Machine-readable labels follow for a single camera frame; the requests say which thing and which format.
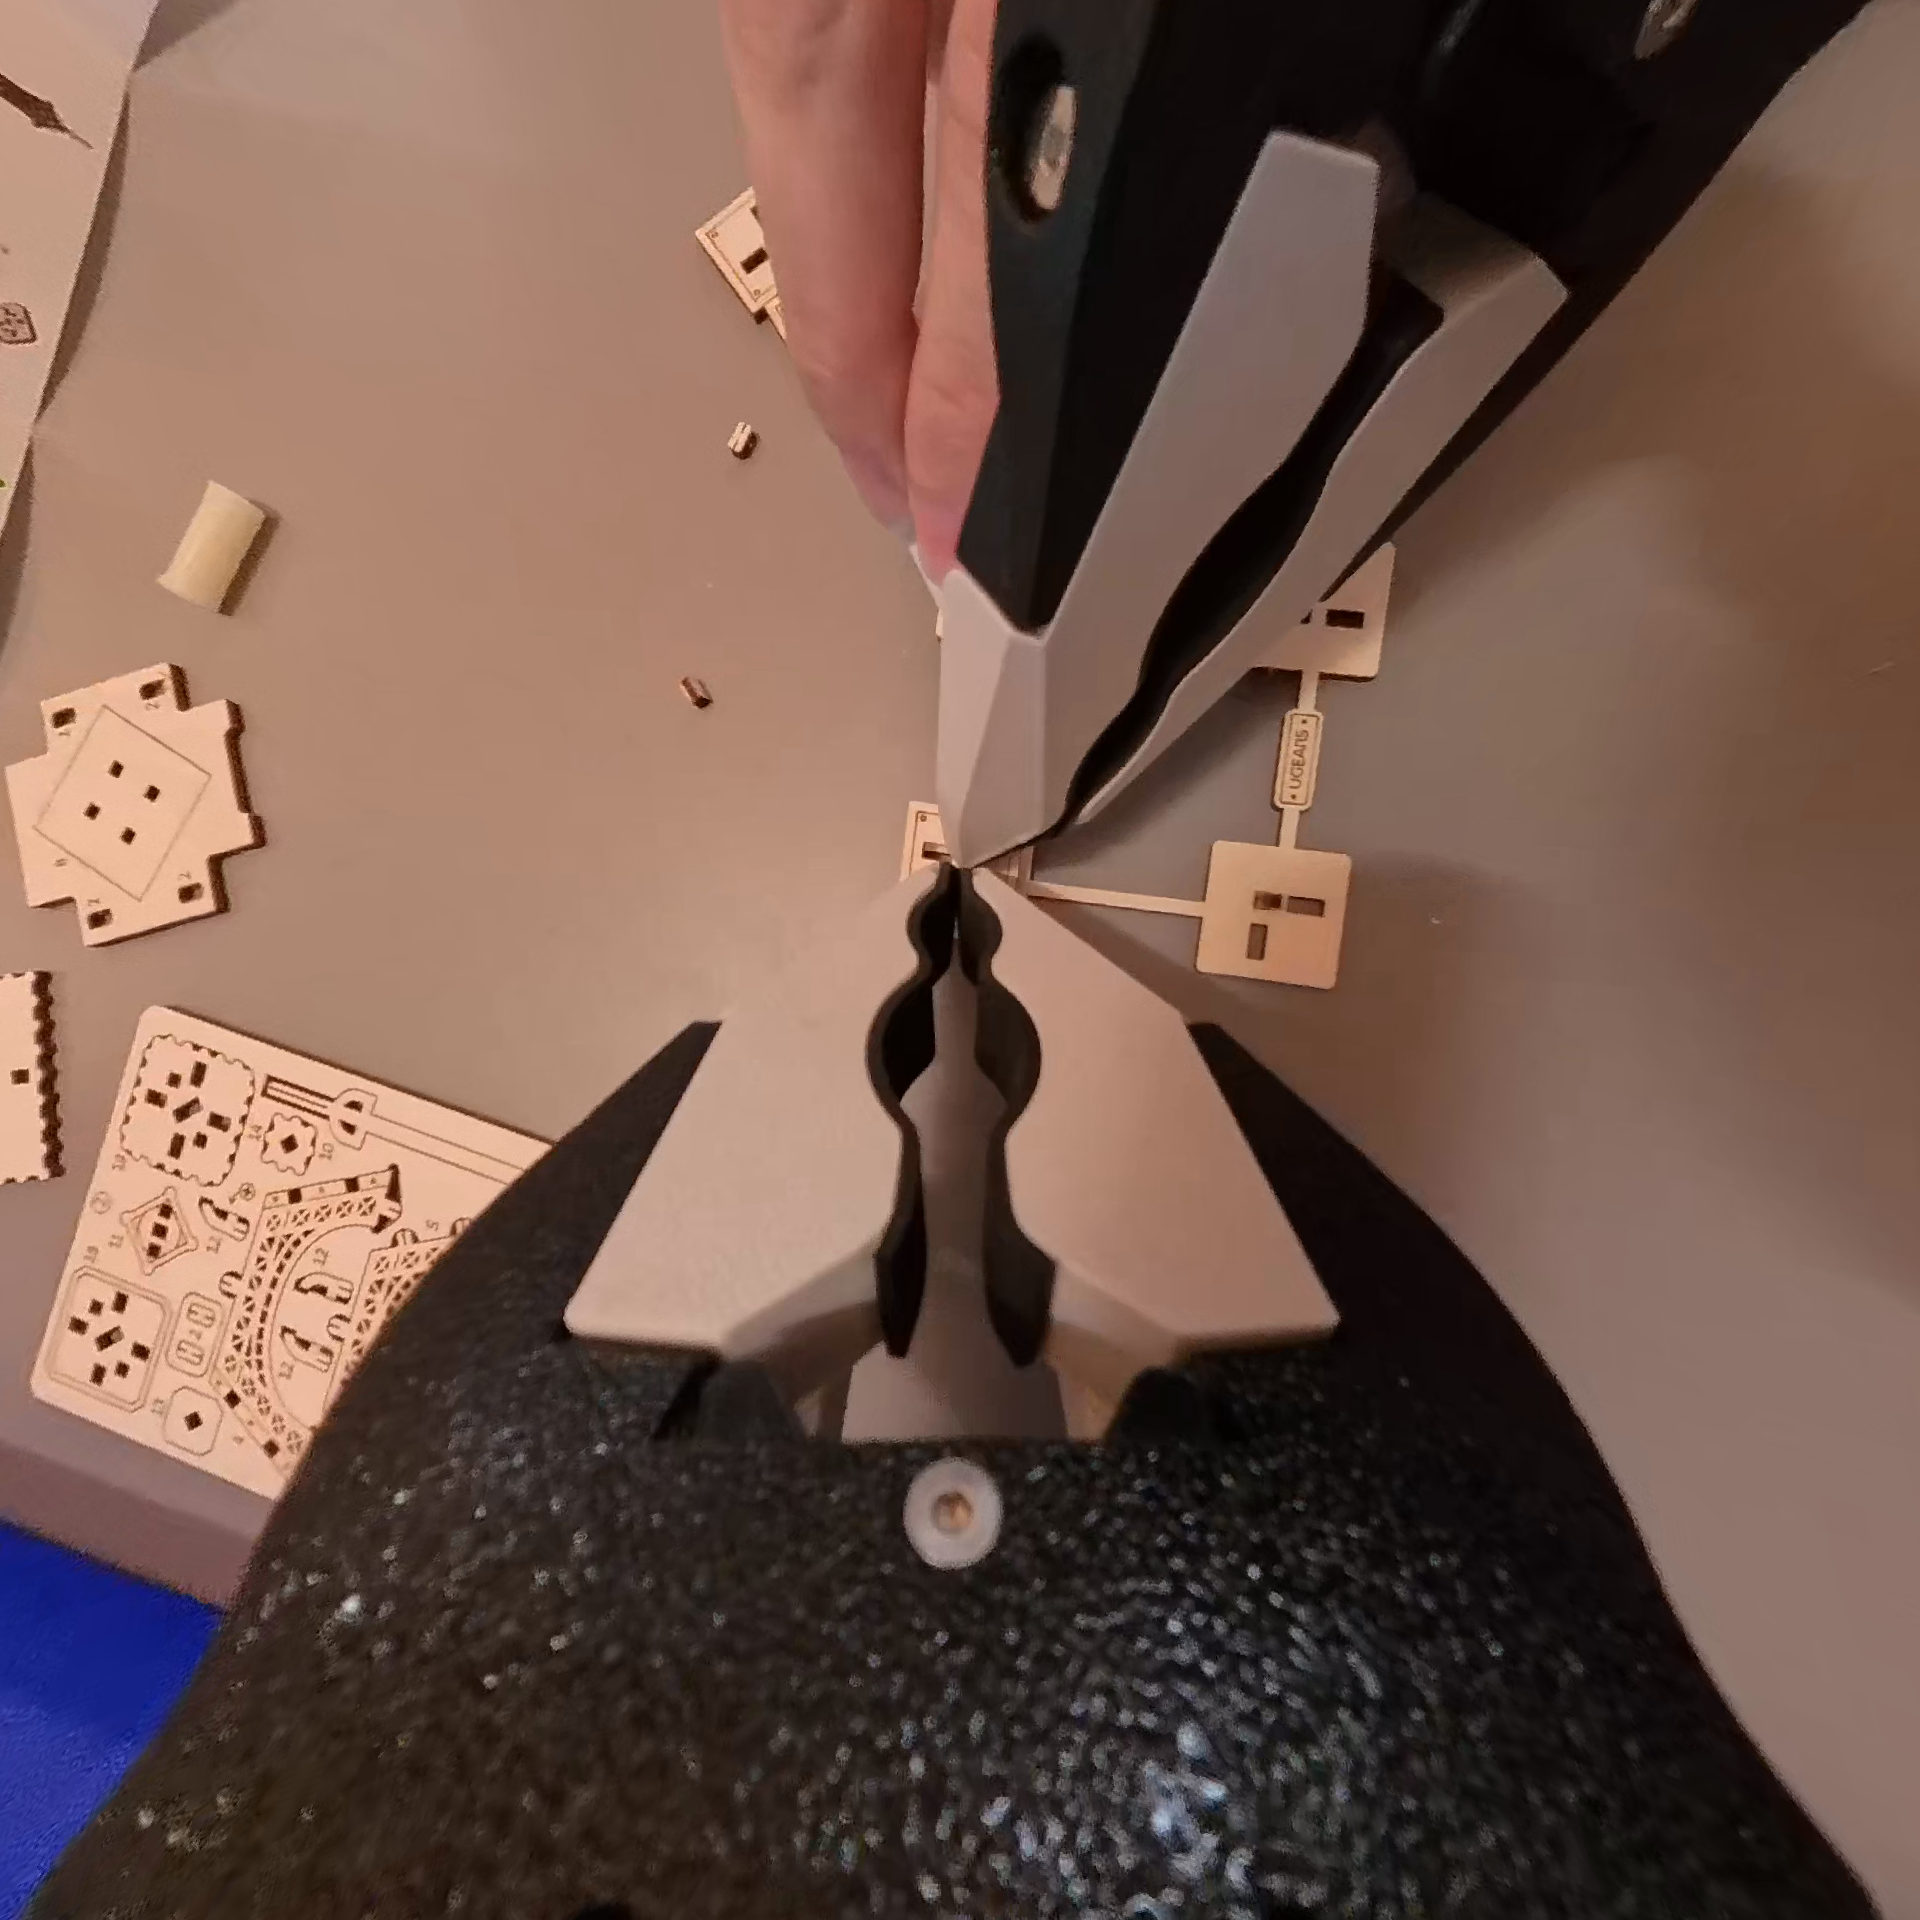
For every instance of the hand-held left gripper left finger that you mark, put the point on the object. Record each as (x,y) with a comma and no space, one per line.
(749,1200)

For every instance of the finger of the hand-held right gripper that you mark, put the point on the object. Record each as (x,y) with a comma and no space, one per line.
(1244,345)
(1425,422)

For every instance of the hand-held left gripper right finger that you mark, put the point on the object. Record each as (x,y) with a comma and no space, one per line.
(1155,1200)

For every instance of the wooden four-square connector frame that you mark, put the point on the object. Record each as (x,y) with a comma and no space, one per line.
(1313,960)

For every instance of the grey desk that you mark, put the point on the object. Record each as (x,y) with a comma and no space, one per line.
(1650,751)

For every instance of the person's right hand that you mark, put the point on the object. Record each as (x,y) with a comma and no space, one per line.
(869,224)

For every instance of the laser-cut wooden parts sheet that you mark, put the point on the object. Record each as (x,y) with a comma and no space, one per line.
(181,1200)

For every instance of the cross-shaped wooden plate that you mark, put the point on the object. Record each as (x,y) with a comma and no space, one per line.
(136,810)

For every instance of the wooden plate with toothed edges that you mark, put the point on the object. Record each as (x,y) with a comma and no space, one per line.
(22,1079)

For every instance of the cream wax cylinder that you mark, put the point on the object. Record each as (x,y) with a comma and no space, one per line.
(210,547)

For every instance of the blue plastic bin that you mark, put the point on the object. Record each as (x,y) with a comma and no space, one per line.
(75,1724)

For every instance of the white assembly instruction sheet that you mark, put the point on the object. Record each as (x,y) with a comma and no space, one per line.
(59,224)

